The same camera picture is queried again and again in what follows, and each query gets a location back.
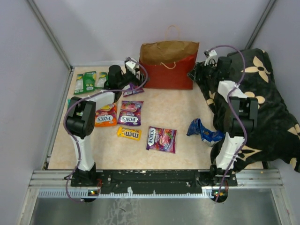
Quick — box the purple candy bag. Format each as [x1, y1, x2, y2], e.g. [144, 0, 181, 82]
[118, 101, 143, 126]
[123, 83, 144, 97]
[146, 126, 177, 154]

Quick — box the black floral pillow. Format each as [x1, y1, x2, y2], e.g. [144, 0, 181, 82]
[194, 48, 300, 175]

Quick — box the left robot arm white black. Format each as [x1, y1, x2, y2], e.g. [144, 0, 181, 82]
[63, 60, 149, 187]

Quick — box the yellow chocolate candy packet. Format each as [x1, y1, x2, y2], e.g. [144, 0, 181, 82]
[117, 127, 142, 141]

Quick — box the green yellow snack bag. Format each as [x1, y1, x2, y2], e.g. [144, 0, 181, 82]
[95, 72, 108, 89]
[74, 71, 96, 95]

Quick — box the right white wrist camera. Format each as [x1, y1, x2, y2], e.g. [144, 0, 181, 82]
[204, 49, 218, 66]

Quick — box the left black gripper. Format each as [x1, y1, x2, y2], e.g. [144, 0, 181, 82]
[118, 68, 150, 89]

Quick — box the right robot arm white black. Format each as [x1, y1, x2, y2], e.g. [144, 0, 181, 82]
[188, 56, 258, 187]

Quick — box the orange candy bag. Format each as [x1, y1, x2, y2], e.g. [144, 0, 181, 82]
[94, 103, 117, 127]

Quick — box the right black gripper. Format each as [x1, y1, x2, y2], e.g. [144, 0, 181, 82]
[186, 59, 218, 82]

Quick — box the red brown paper bag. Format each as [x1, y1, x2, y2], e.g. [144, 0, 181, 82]
[139, 25, 200, 90]

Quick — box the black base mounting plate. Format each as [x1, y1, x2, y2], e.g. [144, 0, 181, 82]
[71, 169, 237, 195]

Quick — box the blue tortilla chips bag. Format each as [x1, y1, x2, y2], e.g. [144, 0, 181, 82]
[187, 118, 225, 147]

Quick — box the white toothed cable rail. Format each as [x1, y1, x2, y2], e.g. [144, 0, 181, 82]
[38, 187, 215, 199]

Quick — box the colourful candy bag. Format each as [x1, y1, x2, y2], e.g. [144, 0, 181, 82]
[67, 98, 71, 109]

